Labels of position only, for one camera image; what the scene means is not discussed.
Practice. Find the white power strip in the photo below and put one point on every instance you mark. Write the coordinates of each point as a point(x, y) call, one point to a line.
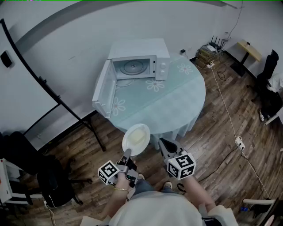
point(210, 64)
point(240, 143)

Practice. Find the stack of cardboard boxes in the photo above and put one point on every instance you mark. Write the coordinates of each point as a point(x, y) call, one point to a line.
point(206, 57)

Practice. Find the person's white shirt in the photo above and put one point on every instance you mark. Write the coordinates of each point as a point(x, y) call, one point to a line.
point(161, 209)

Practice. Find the person's right shoe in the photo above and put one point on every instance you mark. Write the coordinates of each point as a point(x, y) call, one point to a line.
point(167, 185)

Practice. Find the black whiteboard eraser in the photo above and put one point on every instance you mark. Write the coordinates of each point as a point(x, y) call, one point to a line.
point(6, 59)

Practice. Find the black office chair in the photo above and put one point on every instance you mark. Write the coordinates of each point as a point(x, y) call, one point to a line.
point(24, 159)
point(268, 88)

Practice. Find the person's left forearm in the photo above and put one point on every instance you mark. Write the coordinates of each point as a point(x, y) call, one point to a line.
point(118, 198)

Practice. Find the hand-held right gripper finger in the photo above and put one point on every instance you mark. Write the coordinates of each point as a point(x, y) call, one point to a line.
point(177, 149)
point(162, 148)

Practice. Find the white cloth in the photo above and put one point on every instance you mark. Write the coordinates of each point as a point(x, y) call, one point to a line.
point(276, 82)

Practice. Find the small yellow-top table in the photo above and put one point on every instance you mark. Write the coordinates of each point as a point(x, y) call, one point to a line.
point(249, 50)

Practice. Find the person's shoe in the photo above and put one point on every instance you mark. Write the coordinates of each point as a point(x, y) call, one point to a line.
point(167, 185)
point(141, 176)

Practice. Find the white microwave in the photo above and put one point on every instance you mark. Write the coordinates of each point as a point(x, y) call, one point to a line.
point(137, 48)

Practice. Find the person's right forearm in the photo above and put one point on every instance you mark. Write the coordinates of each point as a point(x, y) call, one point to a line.
point(196, 192)

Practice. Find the person's left shoe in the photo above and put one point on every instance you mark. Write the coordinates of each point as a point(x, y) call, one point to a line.
point(141, 176)

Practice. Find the white chair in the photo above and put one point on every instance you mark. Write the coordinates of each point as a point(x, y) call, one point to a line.
point(261, 202)

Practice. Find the black router with antennas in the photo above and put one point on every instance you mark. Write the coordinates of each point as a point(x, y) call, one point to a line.
point(217, 44)

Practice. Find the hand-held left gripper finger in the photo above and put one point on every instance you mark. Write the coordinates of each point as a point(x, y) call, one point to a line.
point(127, 154)

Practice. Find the teal floral tablecloth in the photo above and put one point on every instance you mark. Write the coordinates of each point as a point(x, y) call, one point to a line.
point(168, 97)

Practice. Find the black wall adapter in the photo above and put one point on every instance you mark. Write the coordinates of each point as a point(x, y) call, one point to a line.
point(182, 51)

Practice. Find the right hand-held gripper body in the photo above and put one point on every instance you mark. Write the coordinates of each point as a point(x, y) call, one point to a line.
point(181, 166)

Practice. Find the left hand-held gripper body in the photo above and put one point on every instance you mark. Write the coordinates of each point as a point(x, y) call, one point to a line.
point(131, 171)

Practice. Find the white round plate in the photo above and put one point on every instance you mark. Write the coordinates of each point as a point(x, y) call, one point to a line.
point(134, 148)

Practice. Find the white cabinet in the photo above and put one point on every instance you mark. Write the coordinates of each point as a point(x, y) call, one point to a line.
point(6, 185)

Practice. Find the person's blue jeans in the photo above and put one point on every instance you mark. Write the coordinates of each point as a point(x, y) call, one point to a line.
point(144, 187)

